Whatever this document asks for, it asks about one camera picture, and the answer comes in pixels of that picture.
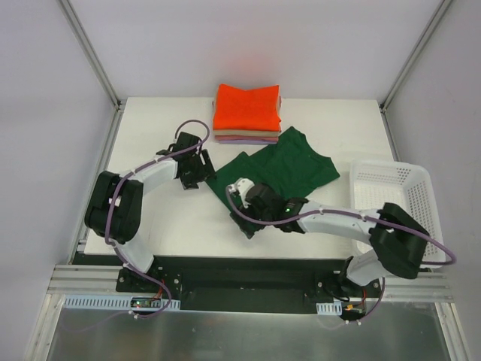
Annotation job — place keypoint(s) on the aluminium front rail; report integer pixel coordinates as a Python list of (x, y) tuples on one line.
[(101, 279)]

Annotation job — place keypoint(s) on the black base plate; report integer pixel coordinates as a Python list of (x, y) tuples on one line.
[(277, 286)]

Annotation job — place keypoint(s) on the pink folded t shirt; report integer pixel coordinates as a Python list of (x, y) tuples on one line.
[(246, 138)]

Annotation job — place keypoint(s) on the left aluminium frame post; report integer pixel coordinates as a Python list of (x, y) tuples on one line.
[(89, 52)]

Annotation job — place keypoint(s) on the left white cable duct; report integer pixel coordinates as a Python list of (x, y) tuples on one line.
[(120, 303)]

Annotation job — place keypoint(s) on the white cable duct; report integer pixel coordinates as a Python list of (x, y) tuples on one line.
[(120, 303), (329, 308)]

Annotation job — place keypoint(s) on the right aluminium frame post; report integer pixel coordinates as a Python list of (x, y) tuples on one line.
[(418, 48)]

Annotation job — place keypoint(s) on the beige folded t shirt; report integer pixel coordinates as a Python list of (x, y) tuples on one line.
[(248, 133)]

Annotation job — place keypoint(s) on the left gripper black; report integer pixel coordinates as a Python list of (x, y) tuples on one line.
[(203, 165)]

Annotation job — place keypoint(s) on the aluminium frame post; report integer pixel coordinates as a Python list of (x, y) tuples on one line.
[(89, 52), (418, 48)]

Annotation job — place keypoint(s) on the lilac folded t shirt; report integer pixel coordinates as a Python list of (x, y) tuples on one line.
[(247, 142)]

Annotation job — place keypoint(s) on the green t shirt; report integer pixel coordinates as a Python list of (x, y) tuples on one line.
[(291, 167)]

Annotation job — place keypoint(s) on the white plastic basket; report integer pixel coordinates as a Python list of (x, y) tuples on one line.
[(373, 183)]

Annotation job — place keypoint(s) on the right white cable duct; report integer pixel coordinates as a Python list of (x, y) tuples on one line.
[(329, 308)]

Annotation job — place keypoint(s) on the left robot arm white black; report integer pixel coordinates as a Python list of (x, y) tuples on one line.
[(115, 207)]

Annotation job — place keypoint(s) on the orange folded t shirt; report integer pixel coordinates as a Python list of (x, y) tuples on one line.
[(247, 109)]

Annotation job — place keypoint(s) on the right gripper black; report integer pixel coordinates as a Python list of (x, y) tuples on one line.
[(246, 219)]

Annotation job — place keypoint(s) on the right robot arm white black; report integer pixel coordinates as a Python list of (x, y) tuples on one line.
[(397, 241)]

